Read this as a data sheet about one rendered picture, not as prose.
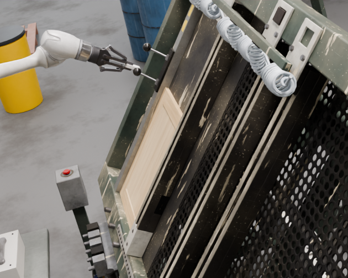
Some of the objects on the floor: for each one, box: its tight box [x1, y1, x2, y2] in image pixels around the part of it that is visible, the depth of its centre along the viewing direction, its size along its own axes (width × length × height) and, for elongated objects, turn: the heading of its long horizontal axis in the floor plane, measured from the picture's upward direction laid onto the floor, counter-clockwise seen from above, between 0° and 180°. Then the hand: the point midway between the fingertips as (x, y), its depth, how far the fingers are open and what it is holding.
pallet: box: [21, 23, 38, 55], centre depth 767 cm, size 112×75×10 cm, turn 26°
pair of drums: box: [120, 0, 171, 62], centre depth 634 cm, size 66×108×83 cm, turn 28°
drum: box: [0, 25, 43, 114], centre depth 609 cm, size 46×46×74 cm
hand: (132, 66), depth 285 cm, fingers closed
